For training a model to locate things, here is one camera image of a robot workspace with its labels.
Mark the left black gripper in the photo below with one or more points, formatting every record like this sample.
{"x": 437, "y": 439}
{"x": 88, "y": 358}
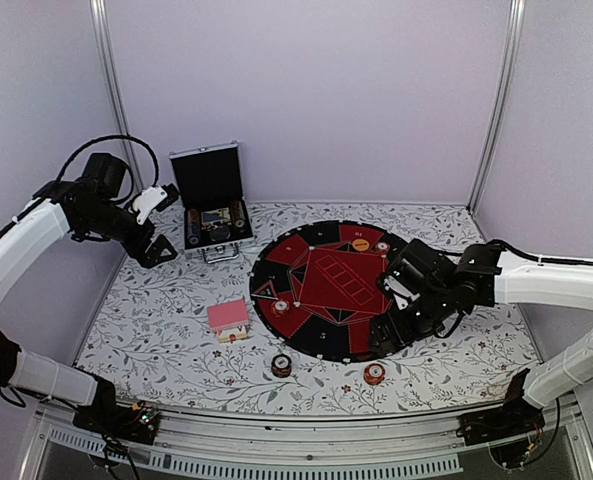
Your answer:
{"x": 150, "y": 257}

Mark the aluminium poker case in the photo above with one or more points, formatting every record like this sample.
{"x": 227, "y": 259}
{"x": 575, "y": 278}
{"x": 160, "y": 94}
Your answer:
{"x": 208, "y": 178}

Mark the red playing card deck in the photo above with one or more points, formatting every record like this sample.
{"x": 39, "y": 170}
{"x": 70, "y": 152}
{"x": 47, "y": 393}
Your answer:
{"x": 228, "y": 315}

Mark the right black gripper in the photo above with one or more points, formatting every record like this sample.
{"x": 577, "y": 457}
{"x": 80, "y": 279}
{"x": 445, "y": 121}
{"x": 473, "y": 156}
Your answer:
{"x": 402, "y": 335}

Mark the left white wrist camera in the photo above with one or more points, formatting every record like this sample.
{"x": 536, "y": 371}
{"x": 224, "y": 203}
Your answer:
{"x": 154, "y": 198}

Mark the black dealer button in case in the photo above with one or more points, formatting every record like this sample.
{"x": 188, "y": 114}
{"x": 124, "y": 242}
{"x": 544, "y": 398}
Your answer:
{"x": 220, "y": 233}

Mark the round red black poker mat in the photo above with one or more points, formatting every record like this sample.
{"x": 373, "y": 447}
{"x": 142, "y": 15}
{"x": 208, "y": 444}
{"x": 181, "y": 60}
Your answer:
{"x": 332, "y": 288}

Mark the orange chip stack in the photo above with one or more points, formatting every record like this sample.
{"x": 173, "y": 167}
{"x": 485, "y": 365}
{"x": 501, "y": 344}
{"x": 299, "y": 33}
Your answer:
{"x": 374, "y": 374}

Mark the dark red chip stack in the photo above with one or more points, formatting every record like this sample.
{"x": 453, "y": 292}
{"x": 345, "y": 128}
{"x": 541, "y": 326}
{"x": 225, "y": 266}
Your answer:
{"x": 281, "y": 366}

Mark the playing card box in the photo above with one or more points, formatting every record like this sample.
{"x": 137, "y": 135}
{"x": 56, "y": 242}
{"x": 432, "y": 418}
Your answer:
{"x": 232, "y": 334}

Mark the front aluminium rail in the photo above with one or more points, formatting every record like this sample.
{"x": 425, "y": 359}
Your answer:
{"x": 196, "y": 444}

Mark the triangular all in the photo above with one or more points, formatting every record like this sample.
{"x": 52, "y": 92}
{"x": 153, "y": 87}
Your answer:
{"x": 265, "y": 291}

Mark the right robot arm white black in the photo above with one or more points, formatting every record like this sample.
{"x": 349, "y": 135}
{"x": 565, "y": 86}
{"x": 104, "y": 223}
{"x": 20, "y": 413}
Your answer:
{"x": 505, "y": 275}

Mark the orange chips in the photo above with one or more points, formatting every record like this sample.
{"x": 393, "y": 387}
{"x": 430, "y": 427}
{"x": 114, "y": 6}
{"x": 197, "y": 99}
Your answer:
{"x": 382, "y": 247}
{"x": 279, "y": 308}

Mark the floral white table cloth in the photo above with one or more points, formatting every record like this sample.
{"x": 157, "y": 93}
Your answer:
{"x": 152, "y": 338}

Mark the blue card deck in case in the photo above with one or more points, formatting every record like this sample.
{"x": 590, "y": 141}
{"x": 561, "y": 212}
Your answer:
{"x": 216, "y": 216}

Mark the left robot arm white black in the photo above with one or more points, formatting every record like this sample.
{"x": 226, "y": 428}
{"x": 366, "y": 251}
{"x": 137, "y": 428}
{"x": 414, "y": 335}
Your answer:
{"x": 64, "y": 236}

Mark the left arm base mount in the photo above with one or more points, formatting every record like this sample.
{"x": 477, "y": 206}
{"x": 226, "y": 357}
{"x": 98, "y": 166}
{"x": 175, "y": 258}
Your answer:
{"x": 137, "y": 423}

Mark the left aluminium frame post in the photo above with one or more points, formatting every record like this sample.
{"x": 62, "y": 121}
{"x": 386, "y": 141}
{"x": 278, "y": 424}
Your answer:
{"x": 100, "y": 24}

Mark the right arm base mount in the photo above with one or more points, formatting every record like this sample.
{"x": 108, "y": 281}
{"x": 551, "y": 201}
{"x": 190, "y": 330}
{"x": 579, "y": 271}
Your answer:
{"x": 518, "y": 431}

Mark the orange big blind button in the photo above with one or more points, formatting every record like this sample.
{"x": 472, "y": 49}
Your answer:
{"x": 361, "y": 245}

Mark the right chip row in case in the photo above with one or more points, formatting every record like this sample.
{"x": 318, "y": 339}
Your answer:
{"x": 238, "y": 215}

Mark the aluminium frame post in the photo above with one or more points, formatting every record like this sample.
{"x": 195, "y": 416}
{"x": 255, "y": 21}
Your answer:
{"x": 100, "y": 24}
{"x": 508, "y": 64}

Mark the right aluminium frame post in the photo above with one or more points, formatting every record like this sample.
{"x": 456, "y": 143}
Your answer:
{"x": 508, "y": 64}

